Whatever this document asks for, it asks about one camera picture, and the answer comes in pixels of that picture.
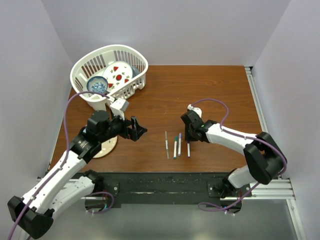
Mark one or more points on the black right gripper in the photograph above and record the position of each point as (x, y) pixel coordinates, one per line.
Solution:
(188, 137)

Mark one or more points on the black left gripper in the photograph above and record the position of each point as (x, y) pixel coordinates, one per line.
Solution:
(137, 129)

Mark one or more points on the thin white blue-end pen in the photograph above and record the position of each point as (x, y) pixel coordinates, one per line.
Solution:
(188, 149)

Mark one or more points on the white purple-tip marker pen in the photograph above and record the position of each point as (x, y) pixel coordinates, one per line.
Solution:
(179, 148)

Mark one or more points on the white green-end marker pen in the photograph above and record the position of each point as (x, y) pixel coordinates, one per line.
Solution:
(175, 147)

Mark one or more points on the grey green pen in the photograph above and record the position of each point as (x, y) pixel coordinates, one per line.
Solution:
(167, 145)

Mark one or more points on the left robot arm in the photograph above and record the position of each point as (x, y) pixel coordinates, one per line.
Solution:
(36, 210)

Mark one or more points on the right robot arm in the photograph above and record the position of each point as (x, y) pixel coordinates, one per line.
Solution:
(264, 159)

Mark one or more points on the light blue plate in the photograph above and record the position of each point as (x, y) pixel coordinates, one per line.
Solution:
(106, 147)

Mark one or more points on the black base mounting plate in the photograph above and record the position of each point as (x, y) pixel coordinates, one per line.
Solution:
(165, 188)

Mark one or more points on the blue rimmed plate behind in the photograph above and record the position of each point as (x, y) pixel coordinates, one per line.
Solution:
(135, 71)

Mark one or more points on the white watermelon pattern plate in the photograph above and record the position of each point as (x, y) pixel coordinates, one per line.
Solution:
(117, 74)

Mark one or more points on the blue white patterned bowl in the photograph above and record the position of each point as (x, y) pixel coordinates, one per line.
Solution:
(97, 84)

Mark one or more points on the white plastic dish basket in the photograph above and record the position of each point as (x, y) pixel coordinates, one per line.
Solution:
(95, 62)

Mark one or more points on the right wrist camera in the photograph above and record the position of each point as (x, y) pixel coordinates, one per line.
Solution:
(195, 109)

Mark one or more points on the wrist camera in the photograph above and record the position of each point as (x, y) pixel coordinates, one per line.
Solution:
(195, 109)
(118, 108)

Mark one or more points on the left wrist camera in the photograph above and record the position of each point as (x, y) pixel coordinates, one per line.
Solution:
(118, 108)

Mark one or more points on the aluminium frame rail right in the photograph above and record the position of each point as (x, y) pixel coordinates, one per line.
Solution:
(265, 120)

